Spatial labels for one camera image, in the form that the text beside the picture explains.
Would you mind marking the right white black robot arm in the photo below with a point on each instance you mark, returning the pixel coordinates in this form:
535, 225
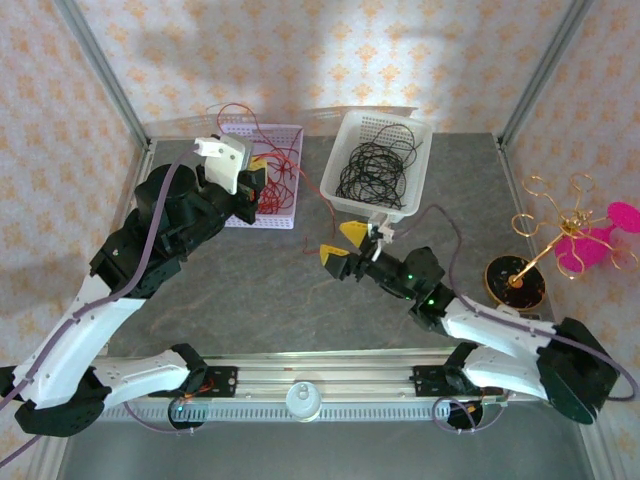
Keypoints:
500, 325

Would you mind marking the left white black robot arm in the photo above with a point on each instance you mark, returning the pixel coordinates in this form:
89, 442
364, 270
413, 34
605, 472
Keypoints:
80, 340

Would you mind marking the purple plastic basket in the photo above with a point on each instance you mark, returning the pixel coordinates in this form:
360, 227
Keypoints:
285, 223

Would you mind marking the small white timer device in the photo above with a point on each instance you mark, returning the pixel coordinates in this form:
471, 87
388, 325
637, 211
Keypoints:
507, 311

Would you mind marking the white plastic basket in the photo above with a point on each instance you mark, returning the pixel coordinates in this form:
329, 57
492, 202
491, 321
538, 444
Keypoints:
380, 117

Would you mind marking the white label card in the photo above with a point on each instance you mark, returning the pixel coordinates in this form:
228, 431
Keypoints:
531, 317

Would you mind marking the white round knob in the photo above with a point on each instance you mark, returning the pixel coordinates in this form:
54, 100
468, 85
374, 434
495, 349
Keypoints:
302, 402

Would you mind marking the pink fuzzy ornament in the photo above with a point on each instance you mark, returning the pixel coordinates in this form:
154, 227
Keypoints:
580, 255

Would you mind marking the aluminium side rail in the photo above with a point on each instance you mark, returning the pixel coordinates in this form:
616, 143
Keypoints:
145, 160

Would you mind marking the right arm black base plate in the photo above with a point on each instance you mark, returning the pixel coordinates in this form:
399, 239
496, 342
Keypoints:
425, 380

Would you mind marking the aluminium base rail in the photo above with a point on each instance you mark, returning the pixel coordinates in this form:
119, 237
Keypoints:
300, 372

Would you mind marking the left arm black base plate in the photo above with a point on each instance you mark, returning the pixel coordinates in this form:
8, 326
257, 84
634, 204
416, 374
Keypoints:
225, 380

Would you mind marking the aluminium frame post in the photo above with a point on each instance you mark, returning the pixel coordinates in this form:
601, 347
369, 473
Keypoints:
101, 65
547, 65

